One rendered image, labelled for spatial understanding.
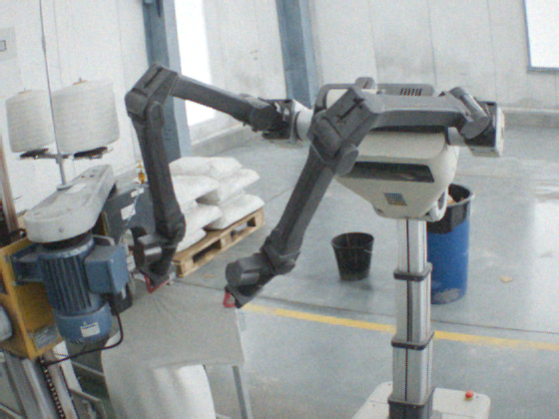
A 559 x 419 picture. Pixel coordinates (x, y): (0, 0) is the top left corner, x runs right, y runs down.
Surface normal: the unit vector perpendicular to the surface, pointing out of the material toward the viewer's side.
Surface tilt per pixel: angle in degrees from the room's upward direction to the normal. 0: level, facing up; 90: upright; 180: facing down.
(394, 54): 90
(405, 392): 90
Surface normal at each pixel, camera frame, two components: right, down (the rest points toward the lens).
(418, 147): -0.41, -0.52
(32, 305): 0.85, 0.07
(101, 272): -0.12, 0.32
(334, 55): -0.51, 0.32
